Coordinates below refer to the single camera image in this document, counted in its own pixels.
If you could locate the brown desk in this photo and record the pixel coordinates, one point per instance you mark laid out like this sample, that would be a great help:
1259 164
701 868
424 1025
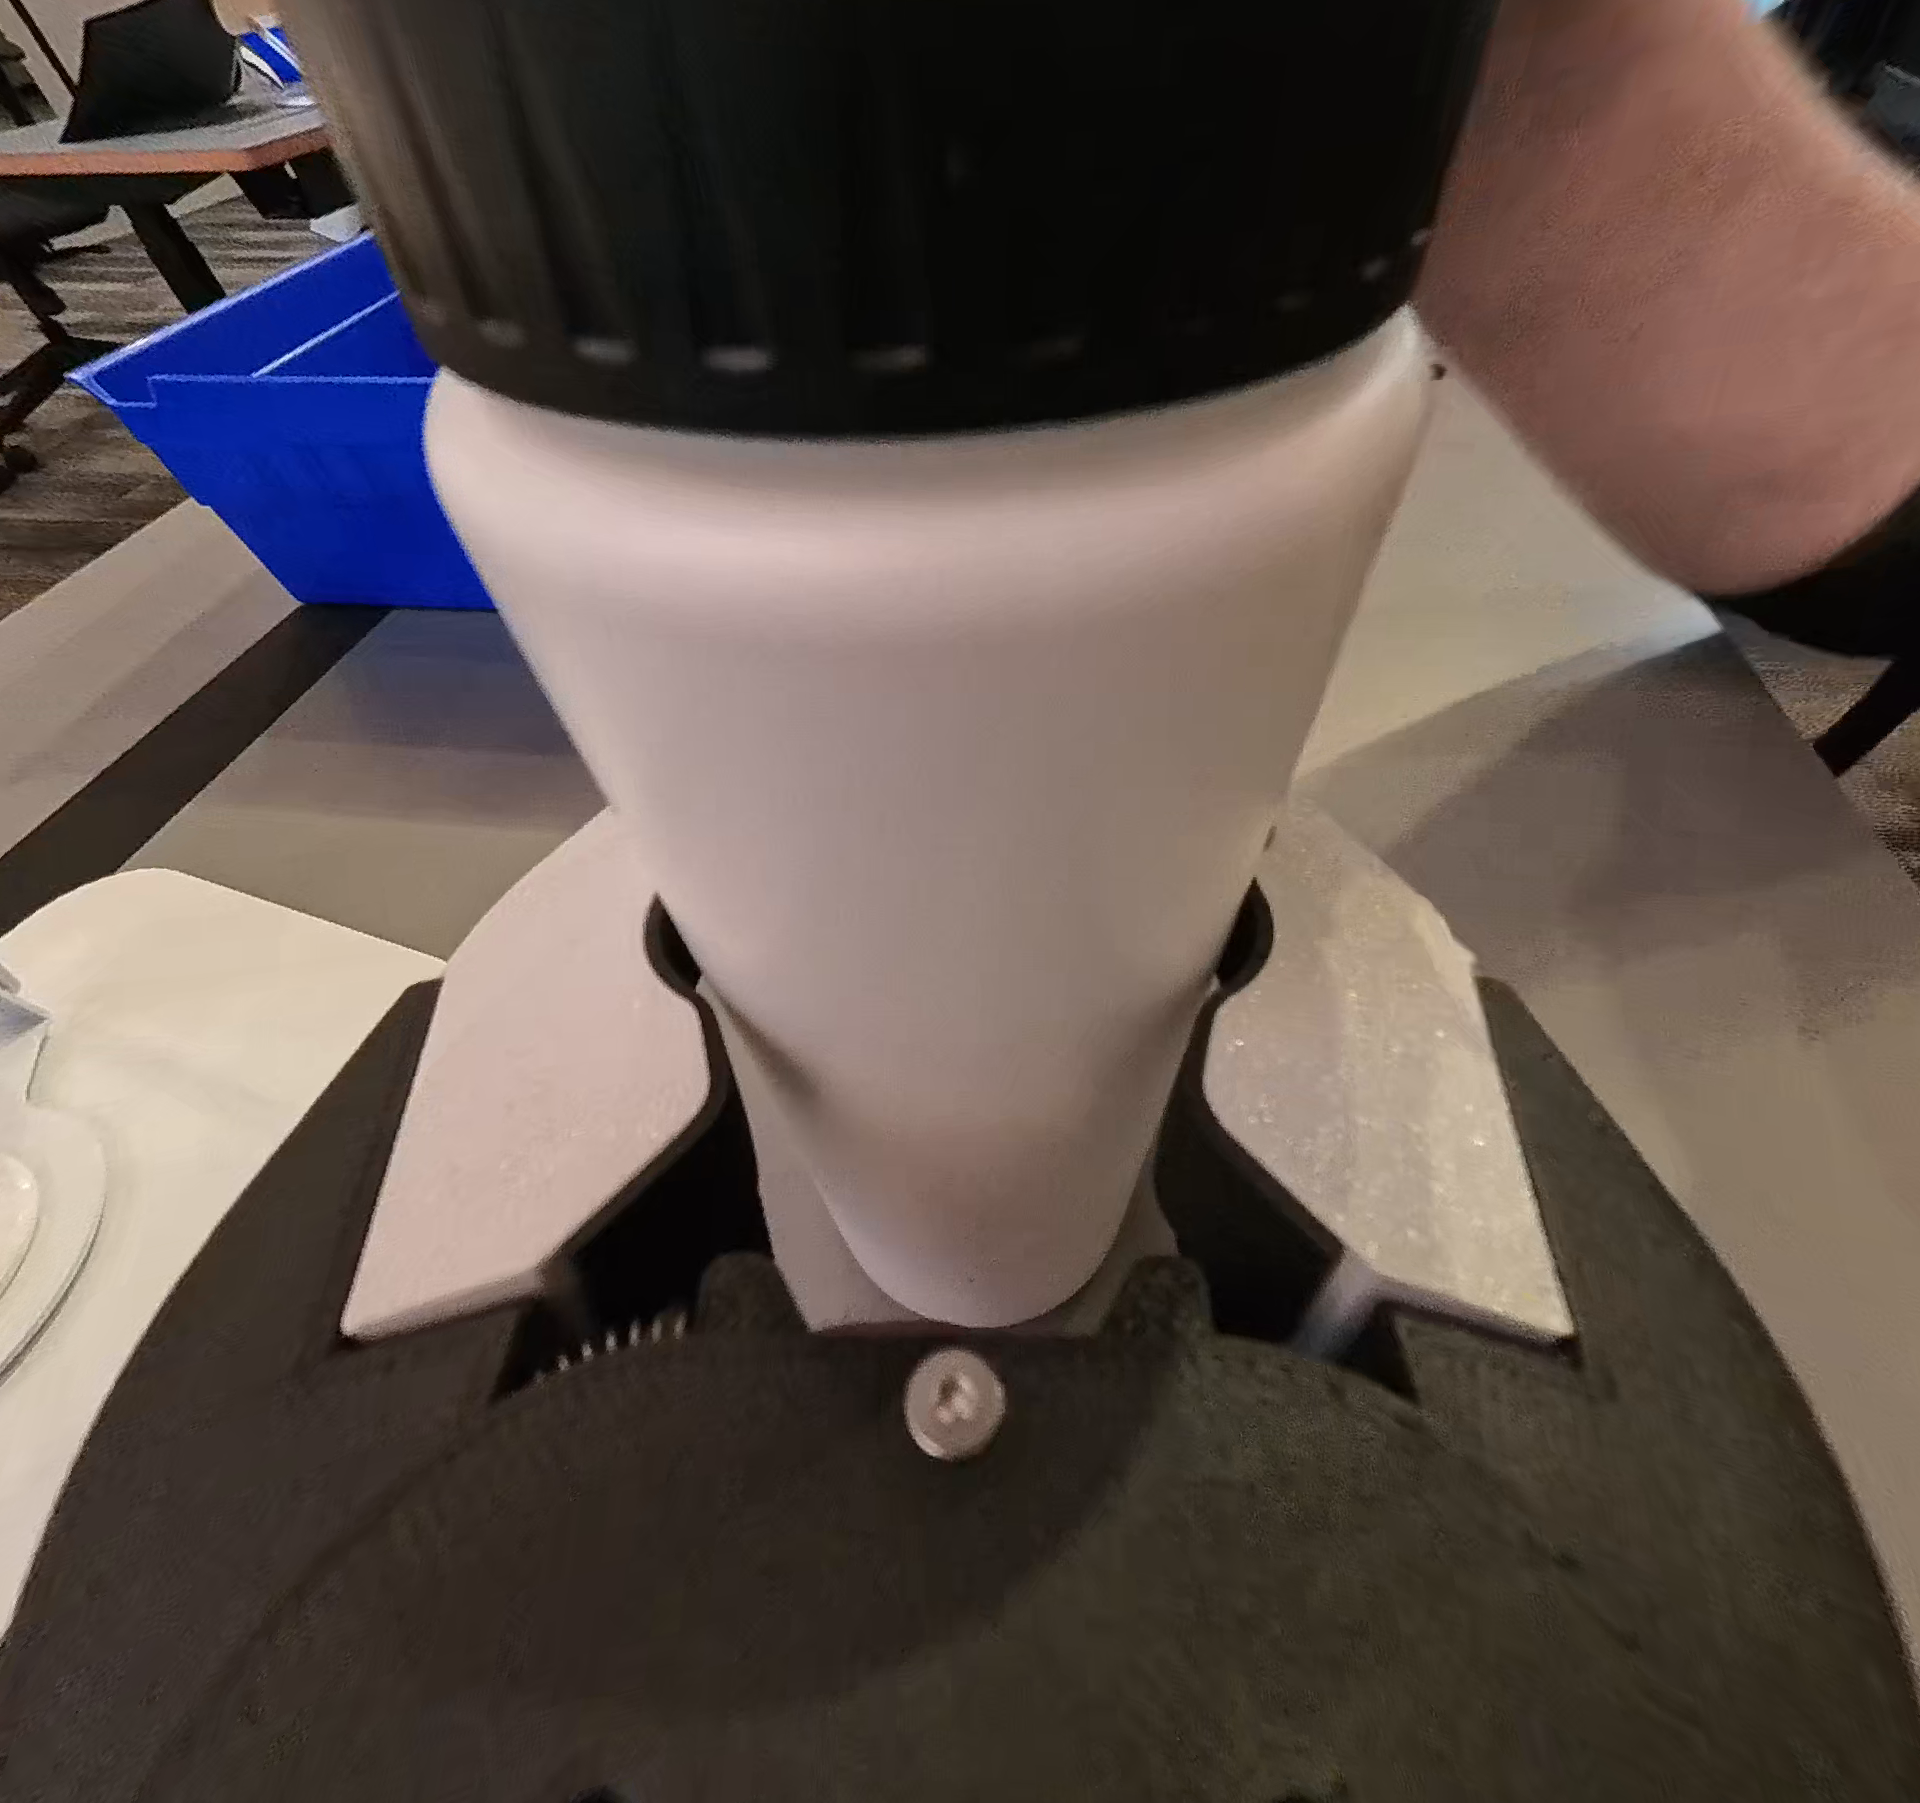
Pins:
150 150

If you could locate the clear round stand foot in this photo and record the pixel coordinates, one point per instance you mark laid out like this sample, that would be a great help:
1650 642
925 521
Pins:
45 1204

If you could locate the black laptop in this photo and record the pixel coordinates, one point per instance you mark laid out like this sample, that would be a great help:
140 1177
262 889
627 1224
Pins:
150 63

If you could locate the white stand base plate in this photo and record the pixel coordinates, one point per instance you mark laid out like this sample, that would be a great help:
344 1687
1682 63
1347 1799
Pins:
195 1082

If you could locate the black tripod leg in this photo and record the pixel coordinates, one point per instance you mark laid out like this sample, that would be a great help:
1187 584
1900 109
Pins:
1868 724

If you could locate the person's right forearm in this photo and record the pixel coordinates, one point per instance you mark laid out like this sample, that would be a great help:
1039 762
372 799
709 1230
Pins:
1680 258

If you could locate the blue plastic bin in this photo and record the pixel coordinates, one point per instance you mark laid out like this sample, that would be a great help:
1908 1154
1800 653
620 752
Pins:
270 57
299 483

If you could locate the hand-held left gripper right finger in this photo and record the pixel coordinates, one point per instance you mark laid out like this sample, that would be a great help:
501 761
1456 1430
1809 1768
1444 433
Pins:
1351 1082

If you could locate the white plastic bottle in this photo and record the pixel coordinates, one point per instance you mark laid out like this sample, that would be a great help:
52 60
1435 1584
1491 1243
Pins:
929 708

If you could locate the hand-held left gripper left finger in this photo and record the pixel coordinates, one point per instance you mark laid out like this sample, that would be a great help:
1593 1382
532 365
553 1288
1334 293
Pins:
541 1113

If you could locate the black bottle lid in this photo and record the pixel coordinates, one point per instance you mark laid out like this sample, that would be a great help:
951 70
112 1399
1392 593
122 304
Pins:
901 137

